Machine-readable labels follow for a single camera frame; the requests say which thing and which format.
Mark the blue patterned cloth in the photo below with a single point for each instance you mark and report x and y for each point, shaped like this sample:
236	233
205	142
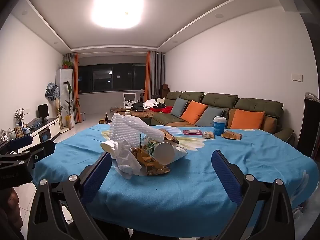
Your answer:
52	92

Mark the brown paper wrapper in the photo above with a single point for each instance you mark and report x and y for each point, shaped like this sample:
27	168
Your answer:
170	136

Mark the person's left hand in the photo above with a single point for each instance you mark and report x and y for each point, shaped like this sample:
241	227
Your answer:
13	202

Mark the orange cushion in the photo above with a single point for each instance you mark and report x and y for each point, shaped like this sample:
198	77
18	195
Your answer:
247	119
193	112

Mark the black clothes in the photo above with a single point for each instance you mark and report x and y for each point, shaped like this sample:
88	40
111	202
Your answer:
138	105

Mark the blue clear plastic bag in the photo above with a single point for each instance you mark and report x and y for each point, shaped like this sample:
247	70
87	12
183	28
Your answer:
35	123

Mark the pink packet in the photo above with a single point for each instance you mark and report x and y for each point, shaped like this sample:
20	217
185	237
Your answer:
192	132

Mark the white standing air conditioner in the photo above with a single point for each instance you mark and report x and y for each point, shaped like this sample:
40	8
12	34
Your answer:
62	85

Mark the glass ornament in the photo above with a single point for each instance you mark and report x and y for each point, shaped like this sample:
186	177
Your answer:
3	136

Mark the vase with flowers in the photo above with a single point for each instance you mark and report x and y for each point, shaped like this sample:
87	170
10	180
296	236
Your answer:
20	116

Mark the orange grey curtain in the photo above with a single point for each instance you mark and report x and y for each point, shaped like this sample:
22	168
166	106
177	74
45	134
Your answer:
151	75
75	87

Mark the blue cup with white lid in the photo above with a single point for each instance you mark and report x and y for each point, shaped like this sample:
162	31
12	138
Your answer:
220	127

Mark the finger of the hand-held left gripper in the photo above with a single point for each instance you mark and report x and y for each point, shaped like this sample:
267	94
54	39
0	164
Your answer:
21	143
42	150

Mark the white paper cup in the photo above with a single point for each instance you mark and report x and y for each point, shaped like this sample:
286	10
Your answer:
166	152
108	146

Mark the white tissue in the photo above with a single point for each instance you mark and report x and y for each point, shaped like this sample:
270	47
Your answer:
126	161

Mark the small black monitor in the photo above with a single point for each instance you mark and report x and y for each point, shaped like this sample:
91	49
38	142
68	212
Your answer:
43	111

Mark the white ceramic jar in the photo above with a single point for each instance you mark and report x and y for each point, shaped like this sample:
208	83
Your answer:
11	133

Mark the brown leather ottoman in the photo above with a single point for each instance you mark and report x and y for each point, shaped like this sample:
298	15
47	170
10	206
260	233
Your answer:
145	117

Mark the tall plant in yellow pot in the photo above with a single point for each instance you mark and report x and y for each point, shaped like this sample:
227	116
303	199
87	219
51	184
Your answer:
70	120

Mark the white black tv cabinet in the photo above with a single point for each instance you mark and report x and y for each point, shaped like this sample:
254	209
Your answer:
50	130

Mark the red cloth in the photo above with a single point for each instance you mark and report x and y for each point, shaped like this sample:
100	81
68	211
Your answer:
165	110

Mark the gold foil snack wrapper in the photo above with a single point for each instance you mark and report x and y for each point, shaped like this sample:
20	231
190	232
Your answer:
152	166

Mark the grey blue cushion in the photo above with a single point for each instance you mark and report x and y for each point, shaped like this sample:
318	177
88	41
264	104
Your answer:
179	107
210	116

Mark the small clear snack wrapper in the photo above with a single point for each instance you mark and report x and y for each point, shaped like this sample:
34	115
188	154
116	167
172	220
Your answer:
208	135

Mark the brown snack wrapper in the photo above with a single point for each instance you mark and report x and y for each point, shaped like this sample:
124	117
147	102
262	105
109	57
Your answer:
232	135

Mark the round ceiling lamp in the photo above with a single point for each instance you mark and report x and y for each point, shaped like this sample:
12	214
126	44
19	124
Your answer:
117	6

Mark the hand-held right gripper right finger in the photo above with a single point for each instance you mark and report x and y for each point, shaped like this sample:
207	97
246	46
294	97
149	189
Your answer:
225	175

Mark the blue tablecloth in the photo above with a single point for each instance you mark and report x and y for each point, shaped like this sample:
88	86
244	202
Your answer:
175	192

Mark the white office chair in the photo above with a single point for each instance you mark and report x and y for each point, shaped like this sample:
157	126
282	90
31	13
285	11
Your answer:
129	98

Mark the blue white porcelain jar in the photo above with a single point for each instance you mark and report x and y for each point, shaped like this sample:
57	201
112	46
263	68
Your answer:
26	130

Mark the green brown sofa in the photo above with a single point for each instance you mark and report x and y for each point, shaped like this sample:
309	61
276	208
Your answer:
257	105

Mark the dark window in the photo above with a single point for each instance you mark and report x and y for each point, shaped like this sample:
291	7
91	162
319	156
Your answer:
110	78

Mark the gold decorative stand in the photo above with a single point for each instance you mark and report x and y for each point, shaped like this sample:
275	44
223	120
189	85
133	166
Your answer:
58	115

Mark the green printed clear wrapper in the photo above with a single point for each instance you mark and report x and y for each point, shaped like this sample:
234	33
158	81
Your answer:
148	145

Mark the brown wooden cabinet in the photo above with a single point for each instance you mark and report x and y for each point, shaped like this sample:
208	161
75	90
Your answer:
164	90

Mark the small potted plant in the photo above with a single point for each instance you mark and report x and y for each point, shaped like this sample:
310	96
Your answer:
67	64

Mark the gold photo frame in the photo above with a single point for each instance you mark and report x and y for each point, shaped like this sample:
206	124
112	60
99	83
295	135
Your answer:
19	132

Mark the small grey bin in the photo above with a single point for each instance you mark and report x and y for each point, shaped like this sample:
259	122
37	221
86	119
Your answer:
83	116

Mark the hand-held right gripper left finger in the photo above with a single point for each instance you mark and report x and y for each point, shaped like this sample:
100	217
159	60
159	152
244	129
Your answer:
97	177

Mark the white wall switch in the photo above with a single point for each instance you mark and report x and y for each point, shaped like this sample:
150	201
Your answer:
297	77

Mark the white foam net sleeve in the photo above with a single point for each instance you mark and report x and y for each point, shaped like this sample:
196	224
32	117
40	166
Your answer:
130	127

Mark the pile of white clothes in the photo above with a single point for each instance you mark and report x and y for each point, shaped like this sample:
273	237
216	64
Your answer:
153	102

